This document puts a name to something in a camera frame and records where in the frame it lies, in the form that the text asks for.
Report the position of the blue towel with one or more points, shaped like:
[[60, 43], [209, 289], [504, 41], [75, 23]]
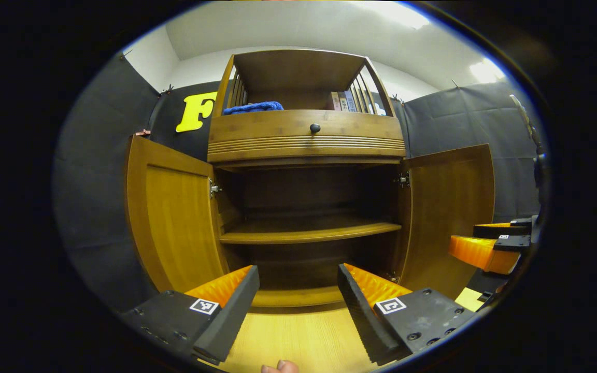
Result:
[[252, 108]]

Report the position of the black round drawer knob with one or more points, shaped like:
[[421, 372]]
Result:
[[315, 128]]

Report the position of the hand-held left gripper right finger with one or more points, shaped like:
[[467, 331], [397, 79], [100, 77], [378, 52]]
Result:
[[363, 316]]

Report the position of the pale pink book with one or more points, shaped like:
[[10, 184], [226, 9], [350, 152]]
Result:
[[335, 101]]

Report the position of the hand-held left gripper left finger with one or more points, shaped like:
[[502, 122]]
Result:
[[231, 316]]

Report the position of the wooden double-door shoe cabinet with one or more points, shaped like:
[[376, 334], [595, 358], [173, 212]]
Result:
[[303, 145]]

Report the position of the wooden inner shelf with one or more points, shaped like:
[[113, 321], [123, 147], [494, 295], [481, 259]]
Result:
[[309, 233]]

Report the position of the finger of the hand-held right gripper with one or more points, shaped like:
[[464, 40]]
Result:
[[477, 254], [493, 231]]

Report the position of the red cloth clip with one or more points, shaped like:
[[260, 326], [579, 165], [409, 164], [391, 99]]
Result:
[[143, 132]]

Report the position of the thin grey pole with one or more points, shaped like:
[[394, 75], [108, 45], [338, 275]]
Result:
[[526, 122]]

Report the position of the wooden cabinet drawer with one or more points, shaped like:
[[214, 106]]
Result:
[[278, 137]]

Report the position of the brown book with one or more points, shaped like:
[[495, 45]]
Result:
[[343, 101]]

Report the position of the wooden shoe cabinet door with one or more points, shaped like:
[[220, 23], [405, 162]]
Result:
[[449, 207], [174, 223]]

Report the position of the metal door hinge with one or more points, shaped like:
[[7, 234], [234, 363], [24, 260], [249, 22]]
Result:
[[214, 188], [403, 180], [392, 277]]

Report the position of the ceiling light panel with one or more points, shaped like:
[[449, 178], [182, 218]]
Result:
[[486, 71]]

